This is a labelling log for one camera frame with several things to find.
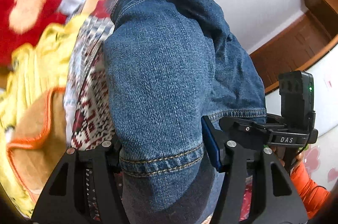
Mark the cream tan blanket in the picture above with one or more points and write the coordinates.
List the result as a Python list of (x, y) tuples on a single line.
[(34, 121)]

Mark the person's right hand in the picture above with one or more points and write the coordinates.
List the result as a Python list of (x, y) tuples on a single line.
[(277, 154)]

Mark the blue denim jeans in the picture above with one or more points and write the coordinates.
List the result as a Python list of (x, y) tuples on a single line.
[(158, 68)]

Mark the yellow cloth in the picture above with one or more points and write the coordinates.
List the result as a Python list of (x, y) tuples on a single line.
[(34, 65)]

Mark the red and green cloth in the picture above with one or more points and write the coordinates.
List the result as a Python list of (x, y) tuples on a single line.
[(247, 200)]

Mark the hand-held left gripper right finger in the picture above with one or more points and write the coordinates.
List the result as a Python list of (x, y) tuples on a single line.
[(211, 144)]

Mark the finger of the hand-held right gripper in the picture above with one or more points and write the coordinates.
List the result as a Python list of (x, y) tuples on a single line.
[(276, 119), (245, 127)]

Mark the red plush toy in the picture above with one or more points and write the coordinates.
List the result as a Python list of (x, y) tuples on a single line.
[(10, 39)]

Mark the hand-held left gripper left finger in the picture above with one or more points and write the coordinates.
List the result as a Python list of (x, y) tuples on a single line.
[(113, 158)]

